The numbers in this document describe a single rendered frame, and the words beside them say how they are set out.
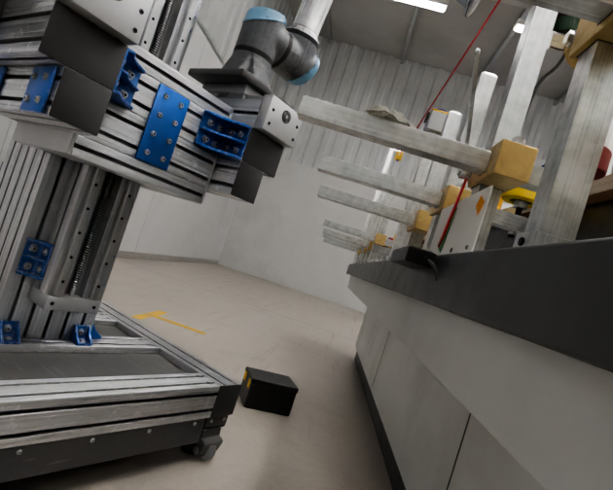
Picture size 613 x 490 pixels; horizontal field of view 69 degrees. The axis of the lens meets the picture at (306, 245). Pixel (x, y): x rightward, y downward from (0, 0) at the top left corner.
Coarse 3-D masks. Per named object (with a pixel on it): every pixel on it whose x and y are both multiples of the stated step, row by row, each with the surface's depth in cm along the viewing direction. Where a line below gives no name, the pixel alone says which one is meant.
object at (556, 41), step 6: (564, 30) 68; (552, 36) 69; (558, 36) 69; (564, 36) 69; (552, 42) 71; (558, 42) 71; (558, 48) 73; (558, 66) 70; (552, 72) 70; (540, 84) 70; (534, 90) 70; (528, 108) 70
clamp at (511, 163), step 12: (504, 144) 61; (516, 144) 61; (492, 156) 64; (504, 156) 61; (516, 156) 61; (528, 156) 61; (492, 168) 62; (504, 168) 61; (516, 168) 61; (528, 168) 61; (468, 180) 74; (480, 180) 67; (492, 180) 65; (504, 180) 63; (516, 180) 61; (528, 180) 61
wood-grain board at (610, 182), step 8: (608, 176) 69; (600, 184) 71; (608, 184) 69; (592, 192) 73; (600, 192) 71; (608, 192) 69; (592, 200) 76; (600, 200) 74; (512, 208) 105; (528, 208) 96; (528, 216) 99; (424, 240) 199
